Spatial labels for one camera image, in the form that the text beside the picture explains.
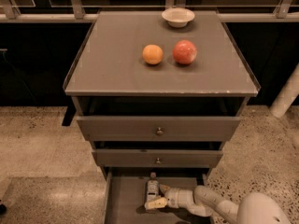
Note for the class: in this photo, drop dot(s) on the grey drawer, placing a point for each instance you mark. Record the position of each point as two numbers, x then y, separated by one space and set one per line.
146 158
125 198
138 128

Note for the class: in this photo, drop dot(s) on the metal window railing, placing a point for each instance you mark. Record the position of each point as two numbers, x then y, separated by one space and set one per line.
87 10

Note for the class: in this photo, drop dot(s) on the white ceramic bowl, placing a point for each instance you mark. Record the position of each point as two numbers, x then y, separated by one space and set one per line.
178 17

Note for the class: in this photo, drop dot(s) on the grey top drawer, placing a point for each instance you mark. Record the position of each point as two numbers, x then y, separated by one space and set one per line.
138 128

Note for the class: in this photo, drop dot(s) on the red apple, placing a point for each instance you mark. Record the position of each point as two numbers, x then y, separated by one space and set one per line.
184 52

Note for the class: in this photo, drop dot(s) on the brass top drawer knob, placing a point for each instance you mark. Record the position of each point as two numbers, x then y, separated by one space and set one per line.
159 131

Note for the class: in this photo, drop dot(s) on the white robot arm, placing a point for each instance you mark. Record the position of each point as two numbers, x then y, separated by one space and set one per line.
255 208

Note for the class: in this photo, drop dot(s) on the grey middle drawer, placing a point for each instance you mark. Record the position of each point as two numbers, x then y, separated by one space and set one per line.
146 158

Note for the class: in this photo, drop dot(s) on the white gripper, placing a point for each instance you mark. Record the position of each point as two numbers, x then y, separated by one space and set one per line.
172 197

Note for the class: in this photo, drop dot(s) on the black object at floor edge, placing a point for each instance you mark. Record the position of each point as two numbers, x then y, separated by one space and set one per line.
3 209

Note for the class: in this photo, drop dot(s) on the white pillar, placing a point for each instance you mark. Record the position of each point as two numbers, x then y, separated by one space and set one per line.
287 95

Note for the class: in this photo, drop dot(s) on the grey drawer cabinet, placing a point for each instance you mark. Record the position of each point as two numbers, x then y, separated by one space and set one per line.
110 78

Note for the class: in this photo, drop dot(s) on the grey bottom drawer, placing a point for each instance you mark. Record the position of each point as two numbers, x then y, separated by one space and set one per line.
125 198

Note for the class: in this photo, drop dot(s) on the clear plastic bottle white cap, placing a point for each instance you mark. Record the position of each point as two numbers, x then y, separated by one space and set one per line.
152 188

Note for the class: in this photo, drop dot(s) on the orange fruit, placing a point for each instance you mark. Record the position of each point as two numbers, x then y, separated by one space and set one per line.
152 54

